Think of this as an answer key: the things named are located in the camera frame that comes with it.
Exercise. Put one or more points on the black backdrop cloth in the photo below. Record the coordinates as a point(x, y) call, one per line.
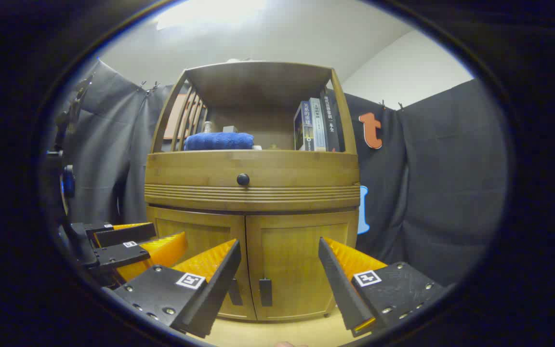
point(451, 183)

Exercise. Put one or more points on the wooden cabinet drawer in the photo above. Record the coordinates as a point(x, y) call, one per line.
point(297, 173)

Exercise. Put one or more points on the small clear bottle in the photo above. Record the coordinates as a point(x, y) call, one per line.
point(207, 127)

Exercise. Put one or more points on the small grey box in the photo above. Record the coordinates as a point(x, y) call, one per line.
point(230, 128)

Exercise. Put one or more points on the black round drawer knob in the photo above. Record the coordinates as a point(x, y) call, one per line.
point(243, 179)

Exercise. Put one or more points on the blue folded towel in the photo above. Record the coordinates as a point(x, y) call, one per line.
point(219, 141)

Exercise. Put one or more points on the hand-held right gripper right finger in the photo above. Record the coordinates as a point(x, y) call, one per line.
point(337, 282)

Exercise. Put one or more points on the wooden double-door shoe cabinet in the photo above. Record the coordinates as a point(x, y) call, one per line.
point(258, 86)

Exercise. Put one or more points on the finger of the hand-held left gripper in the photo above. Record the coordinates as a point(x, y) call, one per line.
point(128, 235)
point(118, 255)

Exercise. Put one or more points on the dark blue book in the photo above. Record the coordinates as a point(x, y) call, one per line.
point(302, 127)

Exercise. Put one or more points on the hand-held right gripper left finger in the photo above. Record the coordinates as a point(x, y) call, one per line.
point(219, 284)

